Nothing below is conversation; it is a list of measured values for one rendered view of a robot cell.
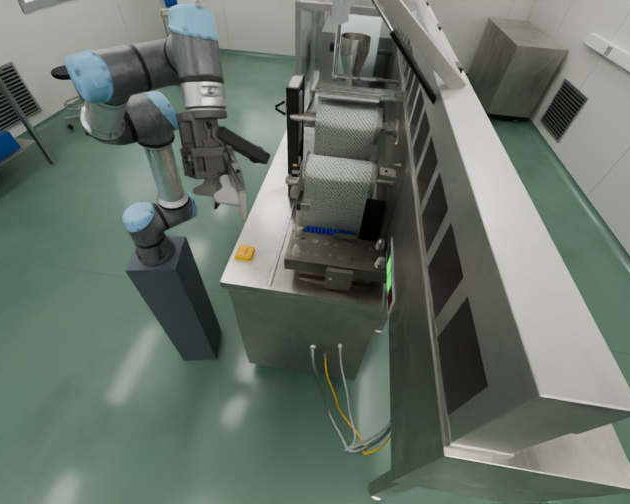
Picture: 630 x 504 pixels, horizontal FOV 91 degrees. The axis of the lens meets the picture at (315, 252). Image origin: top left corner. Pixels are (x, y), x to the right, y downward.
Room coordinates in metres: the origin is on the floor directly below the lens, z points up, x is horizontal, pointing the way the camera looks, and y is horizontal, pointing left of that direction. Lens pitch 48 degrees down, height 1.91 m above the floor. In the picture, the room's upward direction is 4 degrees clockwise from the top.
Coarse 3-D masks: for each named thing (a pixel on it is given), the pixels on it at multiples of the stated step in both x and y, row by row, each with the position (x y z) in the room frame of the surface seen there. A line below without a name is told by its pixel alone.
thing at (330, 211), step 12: (312, 192) 0.94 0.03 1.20; (312, 204) 0.94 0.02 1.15; (324, 204) 0.94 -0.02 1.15; (336, 204) 0.93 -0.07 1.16; (348, 204) 0.93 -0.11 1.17; (360, 204) 0.93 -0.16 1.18; (312, 216) 0.94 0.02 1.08; (324, 216) 0.94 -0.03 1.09; (336, 216) 0.93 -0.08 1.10; (348, 216) 0.93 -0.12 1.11; (360, 216) 0.92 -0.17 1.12; (336, 228) 0.93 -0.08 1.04; (348, 228) 0.93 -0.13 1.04
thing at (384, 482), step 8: (384, 296) 1.08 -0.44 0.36; (384, 304) 1.03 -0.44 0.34; (384, 312) 1.03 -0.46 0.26; (384, 320) 1.03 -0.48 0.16; (376, 328) 1.03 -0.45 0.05; (376, 480) 0.19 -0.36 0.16; (384, 480) 0.17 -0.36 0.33; (368, 488) 0.17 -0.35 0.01; (376, 488) 0.16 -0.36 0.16; (384, 488) 0.14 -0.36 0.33; (392, 488) 0.14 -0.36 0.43; (400, 488) 0.13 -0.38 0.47; (408, 488) 0.13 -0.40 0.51; (376, 496) 0.13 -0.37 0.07; (384, 496) 0.13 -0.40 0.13
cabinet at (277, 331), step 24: (240, 312) 0.71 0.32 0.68; (264, 312) 0.70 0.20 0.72; (288, 312) 0.69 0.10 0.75; (312, 312) 0.68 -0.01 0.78; (336, 312) 0.67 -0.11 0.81; (360, 312) 0.66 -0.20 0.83; (264, 336) 0.70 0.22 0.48; (288, 336) 0.69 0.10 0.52; (312, 336) 0.68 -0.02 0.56; (336, 336) 0.67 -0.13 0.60; (360, 336) 0.66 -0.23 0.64; (264, 360) 0.70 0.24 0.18; (288, 360) 0.69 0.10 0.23; (336, 360) 0.67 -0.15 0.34; (360, 360) 0.66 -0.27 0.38
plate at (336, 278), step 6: (330, 270) 0.72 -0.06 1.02; (336, 270) 0.72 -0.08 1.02; (342, 270) 0.72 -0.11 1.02; (348, 270) 0.73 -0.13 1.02; (330, 276) 0.72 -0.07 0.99; (336, 276) 0.71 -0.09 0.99; (342, 276) 0.71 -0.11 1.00; (348, 276) 0.71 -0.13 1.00; (330, 282) 0.72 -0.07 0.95; (336, 282) 0.71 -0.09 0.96; (342, 282) 0.71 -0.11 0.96; (348, 282) 0.71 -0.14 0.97; (330, 288) 0.72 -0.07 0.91; (336, 288) 0.71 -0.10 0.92; (342, 288) 0.71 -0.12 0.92; (348, 288) 0.71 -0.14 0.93
